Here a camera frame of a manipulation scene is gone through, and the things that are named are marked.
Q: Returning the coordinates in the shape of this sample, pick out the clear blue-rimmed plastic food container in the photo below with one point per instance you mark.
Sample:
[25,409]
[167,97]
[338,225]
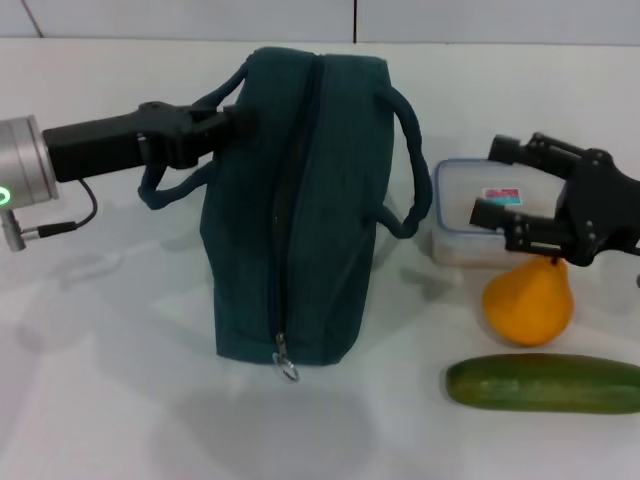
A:
[460,200]

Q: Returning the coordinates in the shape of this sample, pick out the green cucumber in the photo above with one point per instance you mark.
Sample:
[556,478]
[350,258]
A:
[540,384]

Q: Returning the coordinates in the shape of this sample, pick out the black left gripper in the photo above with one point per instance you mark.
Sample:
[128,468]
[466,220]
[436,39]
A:
[110,145]

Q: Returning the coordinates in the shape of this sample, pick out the orange yellow pear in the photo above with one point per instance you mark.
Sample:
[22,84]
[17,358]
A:
[525,310]

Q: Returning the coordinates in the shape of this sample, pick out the dark teal fabric lunch bag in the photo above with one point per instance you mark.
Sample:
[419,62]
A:
[340,210]

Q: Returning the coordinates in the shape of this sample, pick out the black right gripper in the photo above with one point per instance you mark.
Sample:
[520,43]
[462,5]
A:
[605,210]

